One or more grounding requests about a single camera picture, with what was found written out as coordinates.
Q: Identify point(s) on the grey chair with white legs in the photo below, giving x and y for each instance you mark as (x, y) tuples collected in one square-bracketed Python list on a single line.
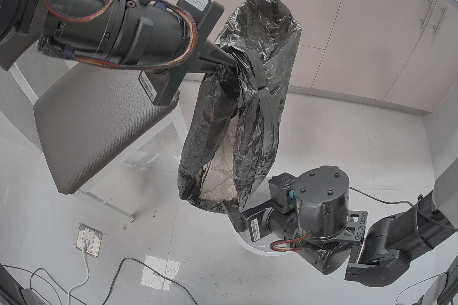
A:
[(89, 125)]

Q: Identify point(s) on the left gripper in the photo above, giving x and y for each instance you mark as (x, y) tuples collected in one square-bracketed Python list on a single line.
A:
[(150, 32)]

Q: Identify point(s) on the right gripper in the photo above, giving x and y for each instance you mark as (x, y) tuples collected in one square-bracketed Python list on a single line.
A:
[(259, 225)]

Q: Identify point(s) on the white trash bin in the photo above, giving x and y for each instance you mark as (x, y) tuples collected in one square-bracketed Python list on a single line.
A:
[(261, 249)]

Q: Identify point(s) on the beige cabinet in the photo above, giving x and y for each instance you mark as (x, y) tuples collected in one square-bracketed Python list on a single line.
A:
[(357, 28)]

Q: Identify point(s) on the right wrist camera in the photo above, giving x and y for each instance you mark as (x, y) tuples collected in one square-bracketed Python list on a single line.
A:
[(281, 189)]

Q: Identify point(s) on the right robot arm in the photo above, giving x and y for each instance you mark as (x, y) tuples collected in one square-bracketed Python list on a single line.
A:
[(386, 246)]

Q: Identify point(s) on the black plastic bag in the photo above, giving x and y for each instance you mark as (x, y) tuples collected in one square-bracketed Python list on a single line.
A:
[(272, 57)]

